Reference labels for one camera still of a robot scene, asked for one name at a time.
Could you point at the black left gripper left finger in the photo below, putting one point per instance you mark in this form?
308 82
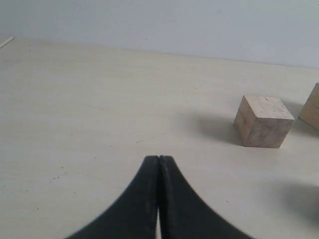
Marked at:
134 213

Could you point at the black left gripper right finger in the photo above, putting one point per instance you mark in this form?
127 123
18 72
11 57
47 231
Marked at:
183 214

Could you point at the second largest wooden cube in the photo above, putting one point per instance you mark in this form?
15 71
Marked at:
263 121

